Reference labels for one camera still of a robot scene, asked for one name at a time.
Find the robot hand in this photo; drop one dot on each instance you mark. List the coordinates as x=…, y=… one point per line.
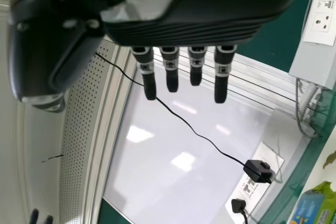
x=183, y=11

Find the yellow-green biscuit packet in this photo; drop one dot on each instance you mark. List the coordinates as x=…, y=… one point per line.
x=312, y=208

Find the plate with brown leaf pattern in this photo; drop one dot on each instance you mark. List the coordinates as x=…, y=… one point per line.
x=315, y=174

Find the white angled socket box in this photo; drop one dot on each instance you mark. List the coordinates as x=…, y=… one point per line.
x=315, y=58

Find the white socket strip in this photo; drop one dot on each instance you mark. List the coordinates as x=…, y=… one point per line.
x=265, y=153

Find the black power adapter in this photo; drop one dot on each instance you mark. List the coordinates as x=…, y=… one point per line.
x=257, y=170

